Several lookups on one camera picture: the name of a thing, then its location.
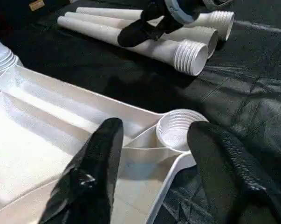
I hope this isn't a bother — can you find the white plastic table top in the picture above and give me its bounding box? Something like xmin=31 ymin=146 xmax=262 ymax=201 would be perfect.
xmin=0 ymin=63 xmax=211 ymax=224

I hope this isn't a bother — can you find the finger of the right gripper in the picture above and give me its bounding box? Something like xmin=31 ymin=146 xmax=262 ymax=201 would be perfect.
xmin=139 ymin=0 xmax=171 ymax=23
xmin=118 ymin=19 xmax=166 ymax=49

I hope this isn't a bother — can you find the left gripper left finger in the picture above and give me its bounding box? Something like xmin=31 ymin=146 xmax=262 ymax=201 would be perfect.
xmin=39 ymin=118 xmax=124 ymax=224

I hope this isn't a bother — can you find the black box with gold label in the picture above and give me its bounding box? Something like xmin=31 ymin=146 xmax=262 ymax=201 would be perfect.
xmin=0 ymin=0 xmax=73 ymax=24

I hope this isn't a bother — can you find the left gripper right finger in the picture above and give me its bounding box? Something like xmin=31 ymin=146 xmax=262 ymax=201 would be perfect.
xmin=188 ymin=120 xmax=281 ymax=224

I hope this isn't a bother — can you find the black work mat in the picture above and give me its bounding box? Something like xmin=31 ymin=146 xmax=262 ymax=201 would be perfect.
xmin=0 ymin=0 xmax=281 ymax=224

